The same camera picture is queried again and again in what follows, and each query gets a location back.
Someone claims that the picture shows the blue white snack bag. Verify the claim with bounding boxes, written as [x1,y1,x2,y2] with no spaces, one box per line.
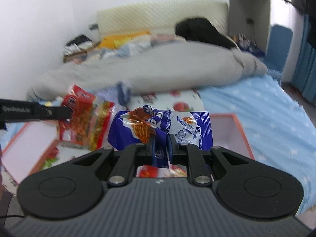
[108,105,213,168]

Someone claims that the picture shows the red orange noodle snack bag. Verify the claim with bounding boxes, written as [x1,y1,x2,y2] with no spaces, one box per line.
[58,85,116,151]

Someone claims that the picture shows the red spicy strips bag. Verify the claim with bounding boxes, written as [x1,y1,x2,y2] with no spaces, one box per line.
[136,165,187,178]

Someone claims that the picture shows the pink box lid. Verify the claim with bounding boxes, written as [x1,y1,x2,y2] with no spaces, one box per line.
[2,122,59,184]

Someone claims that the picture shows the pink gift box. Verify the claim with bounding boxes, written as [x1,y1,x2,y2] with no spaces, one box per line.
[210,113,254,159]

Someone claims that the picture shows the purple facial tissue pack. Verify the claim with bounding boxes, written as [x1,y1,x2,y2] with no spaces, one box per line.
[93,82,131,108]

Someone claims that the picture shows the cardboard box with clothes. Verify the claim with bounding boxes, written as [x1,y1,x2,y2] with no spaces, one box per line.
[63,34,100,63]

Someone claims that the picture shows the grey duvet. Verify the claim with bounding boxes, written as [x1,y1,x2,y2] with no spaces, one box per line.
[26,42,268,100]

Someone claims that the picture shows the patchwork pillow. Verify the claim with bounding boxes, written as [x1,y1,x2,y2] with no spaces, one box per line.
[98,34,186,60]

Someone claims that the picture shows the yellow pillow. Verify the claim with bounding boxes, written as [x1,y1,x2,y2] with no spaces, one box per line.
[98,31,150,49]

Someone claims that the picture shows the black clothing pile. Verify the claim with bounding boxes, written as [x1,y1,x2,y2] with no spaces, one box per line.
[175,18,236,49]

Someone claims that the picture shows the blue curtain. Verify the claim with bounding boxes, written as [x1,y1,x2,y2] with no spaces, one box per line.
[291,14,316,105]

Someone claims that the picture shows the blue chair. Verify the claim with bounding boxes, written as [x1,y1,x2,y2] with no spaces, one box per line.
[263,24,293,74]

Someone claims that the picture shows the grey wardrobe cabinet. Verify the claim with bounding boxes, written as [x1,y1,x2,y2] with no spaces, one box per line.
[229,0,291,51]

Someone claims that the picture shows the hanging dark clothes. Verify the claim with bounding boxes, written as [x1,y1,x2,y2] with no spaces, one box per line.
[291,0,315,49]

